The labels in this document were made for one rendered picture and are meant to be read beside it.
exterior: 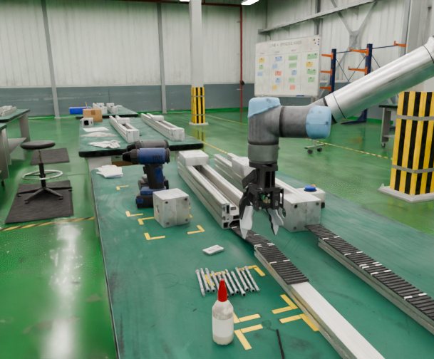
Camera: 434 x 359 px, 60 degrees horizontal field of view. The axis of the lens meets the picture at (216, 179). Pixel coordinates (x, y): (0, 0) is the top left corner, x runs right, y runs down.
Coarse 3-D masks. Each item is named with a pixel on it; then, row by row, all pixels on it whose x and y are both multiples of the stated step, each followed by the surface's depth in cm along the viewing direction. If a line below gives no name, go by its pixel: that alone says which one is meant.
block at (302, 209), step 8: (304, 192) 122; (280, 200) 120; (288, 200) 115; (296, 200) 114; (304, 200) 114; (312, 200) 114; (320, 200) 115; (280, 208) 120; (288, 208) 115; (296, 208) 113; (304, 208) 114; (312, 208) 115; (320, 208) 115; (280, 216) 121; (288, 216) 115; (296, 216) 114; (304, 216) 115; (312, 216) 115; (320, 216) 116; (288, 224) 116; (296, 224) 115; (304, 224) 115
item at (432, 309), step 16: (320, 224) 112; (336, 240) 100; (352, 256) 91; (368, 256) 91; (368, 272) 83; (384, 272) 83; (400, 288) 76; (416, 288) 76; (416, 304) 71; (432, 304) 71
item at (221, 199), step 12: (180, 168) 185; (192, 168) 164; (204, 168) 168; (192, 180) 158; (204, 180) 144; (216, 180) 149; (204, 192) 139; (216, 192) 128; (228, 192) 134; (240, 192) 127; (204, 204) 140; (216, 204) 123; (228, 204) 117; (216, 216) 124; (228, 216) 118; (228, 228) 119
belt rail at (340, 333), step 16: (256, 256) 99; (272, 272) 89; (288, 288) 81; (304, 288) 78; (304, 304) 74; (320, 304) 72; (320, 320) 69; (336, 320) 68; (336, 336) 64; (352, 336) 63; (352, 352) 60; (368, 352) 60
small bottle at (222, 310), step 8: (224, 288) 65; (224, 296) 65; (216, 304) 65; (224, 304) 65; (216, 312) 65; (224, 312) 65; (232, 312) 66; (216, 320) 65; (224, 320) 65; (232, 320) 66; (216, 328) 66; (224, 328) 65; (232, 328) 66; (216, 336) 66; (224, 336) 66; (232, 336) 67; (224, 344) 66
